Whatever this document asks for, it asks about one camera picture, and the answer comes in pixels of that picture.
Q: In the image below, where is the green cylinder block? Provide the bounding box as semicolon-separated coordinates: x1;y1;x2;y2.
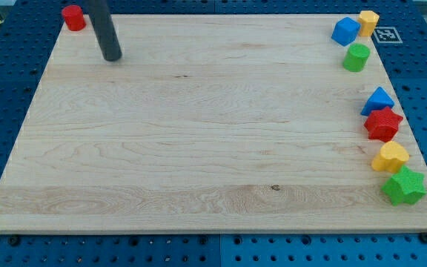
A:
342;43;371;72

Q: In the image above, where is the blue cube block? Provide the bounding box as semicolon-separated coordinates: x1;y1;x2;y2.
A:
331;17;361;46

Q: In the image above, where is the red star block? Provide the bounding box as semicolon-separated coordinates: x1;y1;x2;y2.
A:
364;107;403;142

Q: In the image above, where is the blue triangle block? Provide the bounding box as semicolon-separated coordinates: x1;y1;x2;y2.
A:
360;87;395;116

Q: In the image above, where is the yellow heart block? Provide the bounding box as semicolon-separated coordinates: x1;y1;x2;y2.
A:
371;141;410;174

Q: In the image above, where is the red cylinder block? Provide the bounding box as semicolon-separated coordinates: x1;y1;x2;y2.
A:
61;4;86;31

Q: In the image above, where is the yellow hexagon block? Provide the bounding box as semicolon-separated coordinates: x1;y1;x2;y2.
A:
357;10;380;37

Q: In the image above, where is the white fiducial marker tag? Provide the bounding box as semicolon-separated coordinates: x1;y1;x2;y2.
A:
373;27;403;44

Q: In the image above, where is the green star block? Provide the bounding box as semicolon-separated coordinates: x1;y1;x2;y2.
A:
381;165;427;205

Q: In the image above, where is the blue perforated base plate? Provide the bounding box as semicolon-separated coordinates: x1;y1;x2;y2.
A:
0;1;427;266

